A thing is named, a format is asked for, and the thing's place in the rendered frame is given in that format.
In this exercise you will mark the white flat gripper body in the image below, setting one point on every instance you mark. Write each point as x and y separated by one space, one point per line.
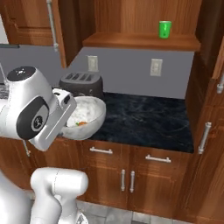
59 121

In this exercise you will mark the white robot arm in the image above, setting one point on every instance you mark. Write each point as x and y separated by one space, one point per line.
23 87

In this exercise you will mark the orange carrot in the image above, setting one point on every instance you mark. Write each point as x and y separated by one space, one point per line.
82 123

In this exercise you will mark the white marble bowl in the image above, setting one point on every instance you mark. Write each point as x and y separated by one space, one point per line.
93 116

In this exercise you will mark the thin grey sink tap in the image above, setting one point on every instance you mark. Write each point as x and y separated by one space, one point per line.
2 73

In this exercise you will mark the open wooden cabinet door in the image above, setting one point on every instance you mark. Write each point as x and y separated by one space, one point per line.
29 23

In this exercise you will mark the wooden cabinet shelf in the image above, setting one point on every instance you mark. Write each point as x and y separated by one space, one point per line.
140 40

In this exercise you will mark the tall wooden cabinet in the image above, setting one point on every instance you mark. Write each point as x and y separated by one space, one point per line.
208 175

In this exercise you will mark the dark grey toaster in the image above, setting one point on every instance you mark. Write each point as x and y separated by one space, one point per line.
83 81

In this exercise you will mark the narrow wooden drawer front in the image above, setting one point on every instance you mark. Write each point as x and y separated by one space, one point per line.
105 159

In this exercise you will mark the narrow wooden cupboard door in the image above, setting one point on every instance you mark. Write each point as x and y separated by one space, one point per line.
102 186

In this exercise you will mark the wide wooden drawer front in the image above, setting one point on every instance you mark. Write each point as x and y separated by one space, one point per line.
159 169

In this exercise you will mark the wide wooden cupboard door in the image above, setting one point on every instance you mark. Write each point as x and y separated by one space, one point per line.
157 195

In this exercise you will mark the green cup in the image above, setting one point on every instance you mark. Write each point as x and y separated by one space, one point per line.
164 29

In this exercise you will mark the white wall outlet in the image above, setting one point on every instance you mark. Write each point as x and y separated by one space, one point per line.
156 67
93 63

